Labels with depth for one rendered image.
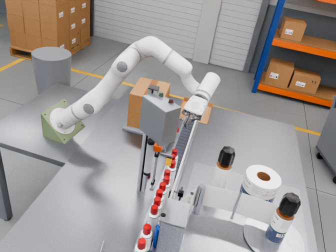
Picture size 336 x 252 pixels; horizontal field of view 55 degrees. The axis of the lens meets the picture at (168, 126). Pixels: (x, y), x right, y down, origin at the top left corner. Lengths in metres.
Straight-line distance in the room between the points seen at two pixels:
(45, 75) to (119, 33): 2.75
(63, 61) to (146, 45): 2.43
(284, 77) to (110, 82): 3.87
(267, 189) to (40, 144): 1.43
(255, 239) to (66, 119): 1.33
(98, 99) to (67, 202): 0.60
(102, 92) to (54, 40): 3.43
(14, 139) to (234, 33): 4.44
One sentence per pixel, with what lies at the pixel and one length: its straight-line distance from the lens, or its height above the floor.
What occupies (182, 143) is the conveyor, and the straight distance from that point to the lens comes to 2.24.
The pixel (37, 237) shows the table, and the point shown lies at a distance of 1.73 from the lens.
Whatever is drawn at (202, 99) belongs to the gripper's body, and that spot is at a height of 1.43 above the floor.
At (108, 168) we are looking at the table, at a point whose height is 0.83.
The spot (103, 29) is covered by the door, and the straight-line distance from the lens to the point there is 6.65.
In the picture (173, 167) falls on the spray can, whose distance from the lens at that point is 1.74.
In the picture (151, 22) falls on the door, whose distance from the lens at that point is 6.22.
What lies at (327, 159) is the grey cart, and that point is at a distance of 4.01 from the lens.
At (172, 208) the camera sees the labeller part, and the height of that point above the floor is 1.14.
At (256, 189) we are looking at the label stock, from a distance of 1.86.
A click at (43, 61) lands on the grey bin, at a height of 0.60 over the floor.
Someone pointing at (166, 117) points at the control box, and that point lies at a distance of 1.40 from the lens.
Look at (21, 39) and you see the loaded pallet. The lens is 5.63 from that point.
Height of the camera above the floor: 2.18
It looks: 33 degrees down
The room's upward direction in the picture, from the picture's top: 9 degrees clockwise
